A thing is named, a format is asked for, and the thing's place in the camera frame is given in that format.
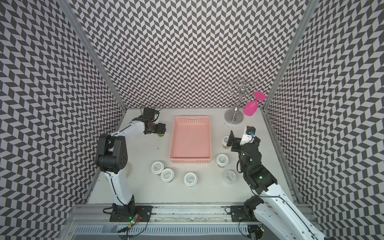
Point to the beige yogurt cup red print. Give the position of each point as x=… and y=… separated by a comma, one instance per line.
x=225, y=142

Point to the aluminium corner post left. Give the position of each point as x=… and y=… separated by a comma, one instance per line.
x=70, y=16

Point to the aluminium front rail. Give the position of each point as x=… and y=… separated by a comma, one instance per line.
x=91, y=221

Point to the patterned blue yellow plate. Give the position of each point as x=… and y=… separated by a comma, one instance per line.
x=127, y=170

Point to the chrome glass holder stand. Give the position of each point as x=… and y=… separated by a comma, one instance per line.
x=235, y=116

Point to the clear lid yogurt cup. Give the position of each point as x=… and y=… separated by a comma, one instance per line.
x=229, y=177

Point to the aluminium corner post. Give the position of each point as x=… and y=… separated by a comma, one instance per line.
x=310, y=10
x=70, y=16

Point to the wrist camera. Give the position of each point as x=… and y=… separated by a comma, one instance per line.
x=150, y=114
x=248, y=136

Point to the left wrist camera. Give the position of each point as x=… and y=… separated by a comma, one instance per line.
x=150, y=114

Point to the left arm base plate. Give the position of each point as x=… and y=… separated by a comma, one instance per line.
x=142, y=213

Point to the magenta plastic wine glass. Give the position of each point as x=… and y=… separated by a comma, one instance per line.
x=251, y=107

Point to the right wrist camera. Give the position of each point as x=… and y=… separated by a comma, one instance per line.
x=248, y=136

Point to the aluminium corner post right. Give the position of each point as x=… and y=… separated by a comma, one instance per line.
x=310, y=10

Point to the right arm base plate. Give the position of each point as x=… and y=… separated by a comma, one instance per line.
x=241, y=213

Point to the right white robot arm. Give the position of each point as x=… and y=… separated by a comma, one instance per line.
x=269, y=204

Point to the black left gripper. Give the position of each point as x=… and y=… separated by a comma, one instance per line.
x=161, y=129

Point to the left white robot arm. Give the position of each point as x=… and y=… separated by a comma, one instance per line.
x=112, y=159

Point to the pink perforated plastic basket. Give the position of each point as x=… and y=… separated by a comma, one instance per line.
x=191, y=140

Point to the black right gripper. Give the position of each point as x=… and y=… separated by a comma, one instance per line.
x=236, y=142

